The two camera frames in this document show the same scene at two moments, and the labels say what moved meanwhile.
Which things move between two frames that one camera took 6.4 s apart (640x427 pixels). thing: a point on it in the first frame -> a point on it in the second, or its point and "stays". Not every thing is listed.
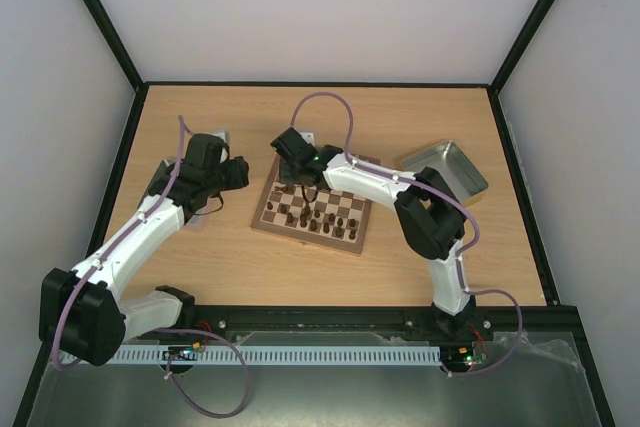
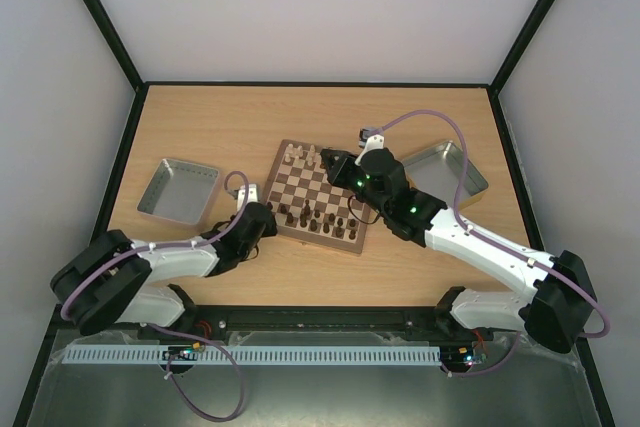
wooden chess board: (333, 220) stays
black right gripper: (304, 179) -> (340, 167)
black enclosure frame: (572, 320) stays
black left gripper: (240, 169) -> (271, 229)
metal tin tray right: (454, 165) stays
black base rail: (365, 325) stays
